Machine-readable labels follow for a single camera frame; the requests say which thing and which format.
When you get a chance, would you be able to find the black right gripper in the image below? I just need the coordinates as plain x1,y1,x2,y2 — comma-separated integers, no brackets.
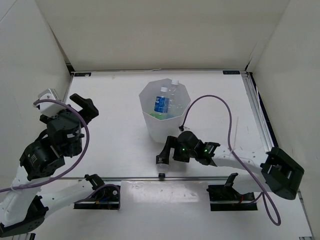
159,136,197,163

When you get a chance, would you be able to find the green plastic soda bottle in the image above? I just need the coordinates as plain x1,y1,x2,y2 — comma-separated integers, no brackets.
149,112,167,121

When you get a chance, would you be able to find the blue Pocari Sweat bottle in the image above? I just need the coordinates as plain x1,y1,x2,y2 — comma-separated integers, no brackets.
154,87,169,114

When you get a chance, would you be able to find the clear unlabeled plastic bottle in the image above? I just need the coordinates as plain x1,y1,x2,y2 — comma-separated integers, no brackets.
167,79,185,119

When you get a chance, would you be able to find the clear bottle black label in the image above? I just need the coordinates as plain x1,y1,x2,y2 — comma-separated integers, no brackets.
156,163,169,181

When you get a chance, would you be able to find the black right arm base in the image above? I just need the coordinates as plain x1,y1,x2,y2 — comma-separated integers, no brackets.
206,173,258,212

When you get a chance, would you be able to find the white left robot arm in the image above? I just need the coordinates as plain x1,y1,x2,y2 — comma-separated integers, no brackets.
0,90,121,238

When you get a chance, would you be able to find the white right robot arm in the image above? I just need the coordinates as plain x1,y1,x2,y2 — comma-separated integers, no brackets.
156,131,305,200

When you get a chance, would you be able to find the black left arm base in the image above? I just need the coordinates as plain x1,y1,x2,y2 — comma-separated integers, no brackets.
73,180,121,210

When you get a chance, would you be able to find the white octagonal plastic bin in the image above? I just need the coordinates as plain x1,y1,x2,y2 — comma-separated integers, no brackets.
139,78,191,143

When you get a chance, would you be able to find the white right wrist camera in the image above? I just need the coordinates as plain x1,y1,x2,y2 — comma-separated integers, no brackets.
178,125,191,133

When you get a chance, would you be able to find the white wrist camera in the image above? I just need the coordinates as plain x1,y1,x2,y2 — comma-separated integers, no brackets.
33,88,65,118
178,125,191,133

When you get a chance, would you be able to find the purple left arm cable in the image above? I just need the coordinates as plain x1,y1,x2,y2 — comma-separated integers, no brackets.
0,99,121,208

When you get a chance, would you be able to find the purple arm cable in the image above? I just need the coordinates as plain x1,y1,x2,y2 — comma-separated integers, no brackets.
178,94,282,226
0,99,121,208

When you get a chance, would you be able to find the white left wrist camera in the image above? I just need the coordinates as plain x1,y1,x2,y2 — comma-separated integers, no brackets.
33,88,65,118

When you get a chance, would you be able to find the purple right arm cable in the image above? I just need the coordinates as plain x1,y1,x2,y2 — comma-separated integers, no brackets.
178,94,282,226

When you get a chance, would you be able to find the aluminium table edge rail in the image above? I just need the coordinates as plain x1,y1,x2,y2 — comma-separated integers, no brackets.
67,175,230,181

